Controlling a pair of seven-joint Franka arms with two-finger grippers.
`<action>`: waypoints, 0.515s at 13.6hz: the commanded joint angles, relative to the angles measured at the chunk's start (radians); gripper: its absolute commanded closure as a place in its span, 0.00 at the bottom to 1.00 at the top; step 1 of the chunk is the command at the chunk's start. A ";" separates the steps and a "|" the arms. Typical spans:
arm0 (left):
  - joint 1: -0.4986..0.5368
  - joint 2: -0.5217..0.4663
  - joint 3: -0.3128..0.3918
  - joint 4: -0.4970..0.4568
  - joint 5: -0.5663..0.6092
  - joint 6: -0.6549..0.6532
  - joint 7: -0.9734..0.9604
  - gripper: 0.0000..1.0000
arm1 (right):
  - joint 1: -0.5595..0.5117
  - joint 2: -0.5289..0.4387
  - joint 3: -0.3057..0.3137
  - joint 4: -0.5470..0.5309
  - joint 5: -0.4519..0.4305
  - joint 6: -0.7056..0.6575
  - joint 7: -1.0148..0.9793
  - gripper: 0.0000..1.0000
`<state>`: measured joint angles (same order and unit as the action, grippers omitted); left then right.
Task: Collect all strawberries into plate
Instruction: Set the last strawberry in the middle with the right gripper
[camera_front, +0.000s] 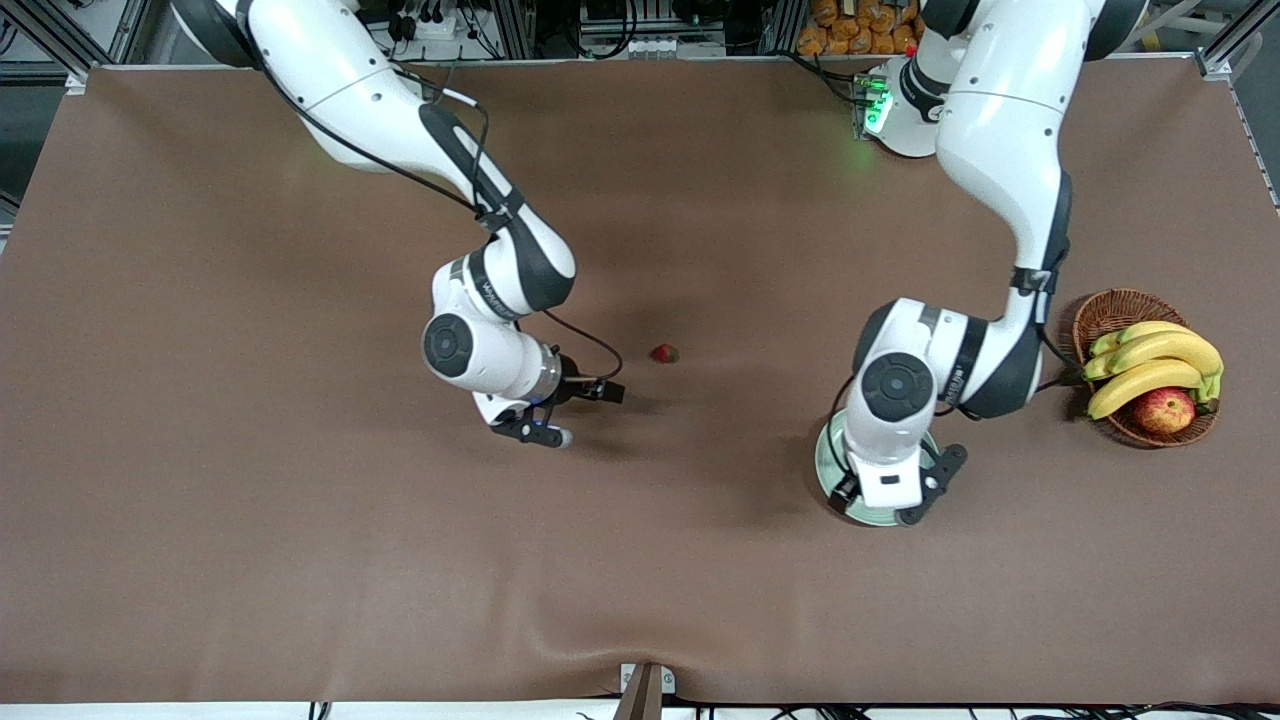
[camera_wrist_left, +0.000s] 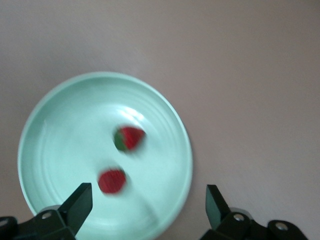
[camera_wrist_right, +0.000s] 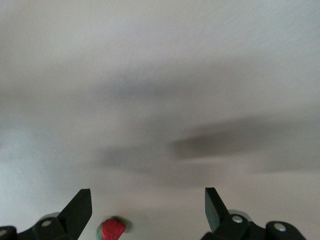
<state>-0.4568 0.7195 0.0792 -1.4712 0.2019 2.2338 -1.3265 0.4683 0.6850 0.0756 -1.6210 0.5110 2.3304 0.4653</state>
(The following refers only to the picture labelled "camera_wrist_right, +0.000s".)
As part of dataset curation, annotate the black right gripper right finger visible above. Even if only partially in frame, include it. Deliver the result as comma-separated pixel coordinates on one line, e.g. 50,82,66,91
199,187,308,240

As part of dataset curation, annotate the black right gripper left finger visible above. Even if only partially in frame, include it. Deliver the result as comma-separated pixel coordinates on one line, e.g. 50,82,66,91
0,189,93,240

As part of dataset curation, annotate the red toy strawberry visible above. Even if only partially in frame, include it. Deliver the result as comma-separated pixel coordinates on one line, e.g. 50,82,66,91
96,216,133,240

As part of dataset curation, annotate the brown table cover cloth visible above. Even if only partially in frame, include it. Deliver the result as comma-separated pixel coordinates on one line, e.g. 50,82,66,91
0,0,320,240

